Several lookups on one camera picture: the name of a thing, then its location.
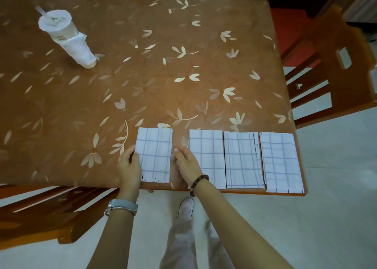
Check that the orange wooden chair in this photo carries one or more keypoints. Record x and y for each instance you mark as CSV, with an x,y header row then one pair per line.
x,y
332,68
44,215

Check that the white plastic drink cup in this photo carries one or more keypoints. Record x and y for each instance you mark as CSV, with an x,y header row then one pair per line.
x,y
56,23

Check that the person's left forearm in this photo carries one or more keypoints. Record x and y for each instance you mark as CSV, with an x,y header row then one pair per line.
x,y
116,239

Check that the grid paper piece with black line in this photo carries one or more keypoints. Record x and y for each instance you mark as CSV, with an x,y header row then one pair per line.
x,y
243,159

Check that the light beige trousers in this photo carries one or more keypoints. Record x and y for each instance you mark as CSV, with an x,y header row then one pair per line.
x,y
179,245

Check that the person's right thumb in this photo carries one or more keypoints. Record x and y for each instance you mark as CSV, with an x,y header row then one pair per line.
x,y
176,164

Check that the white tissue wrap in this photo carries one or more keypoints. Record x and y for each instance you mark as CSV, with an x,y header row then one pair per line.
x,y
79,49

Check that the clear drinking straw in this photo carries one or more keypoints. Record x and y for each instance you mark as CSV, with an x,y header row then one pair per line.
x,y
41,11

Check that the person's right forearm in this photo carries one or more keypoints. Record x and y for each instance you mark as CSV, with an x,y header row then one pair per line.
x,y
232,224

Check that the person's right hand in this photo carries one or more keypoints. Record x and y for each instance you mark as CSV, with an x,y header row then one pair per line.
x,y
187,165

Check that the grid paper piece with tick marks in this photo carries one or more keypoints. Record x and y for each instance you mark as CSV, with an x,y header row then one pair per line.
x,y
154,151

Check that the wide grid paper piece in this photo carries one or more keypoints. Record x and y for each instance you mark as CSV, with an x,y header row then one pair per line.
x,y
281,162

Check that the plain grid paper piece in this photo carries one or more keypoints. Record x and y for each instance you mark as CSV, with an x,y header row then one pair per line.
x,y
207,151

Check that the brown floral table cover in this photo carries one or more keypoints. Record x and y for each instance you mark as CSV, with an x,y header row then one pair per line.
x,y
165,71

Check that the person's left hand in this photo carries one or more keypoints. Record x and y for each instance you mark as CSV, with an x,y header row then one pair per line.
x,y
129,174

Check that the white sneaker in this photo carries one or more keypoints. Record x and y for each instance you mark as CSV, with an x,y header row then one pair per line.
x,y
186,207

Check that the person's left thumb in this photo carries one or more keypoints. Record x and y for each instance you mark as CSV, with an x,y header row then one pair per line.
x,y
137,159

